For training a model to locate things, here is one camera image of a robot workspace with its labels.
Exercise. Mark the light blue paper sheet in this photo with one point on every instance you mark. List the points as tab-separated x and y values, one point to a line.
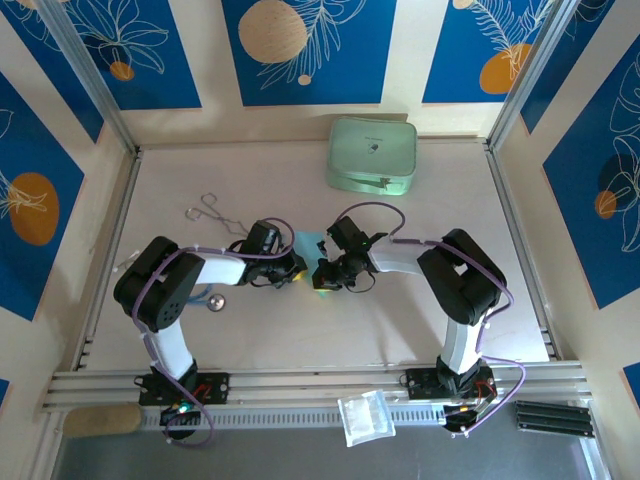
307	247

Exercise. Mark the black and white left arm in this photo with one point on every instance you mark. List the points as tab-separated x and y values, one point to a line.
160	290

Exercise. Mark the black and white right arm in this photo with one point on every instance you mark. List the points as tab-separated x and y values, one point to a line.
460	280

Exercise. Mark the mint green zip case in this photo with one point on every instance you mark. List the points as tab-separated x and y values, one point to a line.
372	150

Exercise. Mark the clear plastic bag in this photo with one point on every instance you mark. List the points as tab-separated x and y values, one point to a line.
365	417

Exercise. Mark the black left controller board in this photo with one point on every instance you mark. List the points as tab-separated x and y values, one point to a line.
180	422

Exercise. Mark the black controller board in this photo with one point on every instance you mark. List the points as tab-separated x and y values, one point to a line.
180	422
462	420

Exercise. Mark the black right controller board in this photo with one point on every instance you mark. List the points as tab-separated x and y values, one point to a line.
462	420

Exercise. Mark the oval cork pad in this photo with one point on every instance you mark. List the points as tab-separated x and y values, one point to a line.
100	420

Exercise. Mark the black ribbed metal block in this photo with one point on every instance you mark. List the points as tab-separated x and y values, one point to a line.
555	419

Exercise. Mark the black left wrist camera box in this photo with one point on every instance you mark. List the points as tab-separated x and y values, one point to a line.
264	237

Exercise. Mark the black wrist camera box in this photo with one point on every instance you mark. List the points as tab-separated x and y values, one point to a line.
264	237
347	234

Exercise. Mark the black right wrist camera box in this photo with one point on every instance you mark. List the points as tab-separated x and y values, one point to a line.
347	234

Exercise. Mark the aluminium frame rail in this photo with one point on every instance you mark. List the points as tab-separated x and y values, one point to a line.
310	385

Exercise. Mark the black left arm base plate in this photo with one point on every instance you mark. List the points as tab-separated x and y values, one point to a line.
215	387

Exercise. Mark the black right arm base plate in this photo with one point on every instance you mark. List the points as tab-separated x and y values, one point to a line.
420	382

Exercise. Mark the blue floral wall poster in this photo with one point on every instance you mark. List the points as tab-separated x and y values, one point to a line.
350	60
590	240
460	65
145	85
30	150

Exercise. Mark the aluminium corner post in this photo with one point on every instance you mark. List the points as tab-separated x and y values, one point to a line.
530	70
85	70

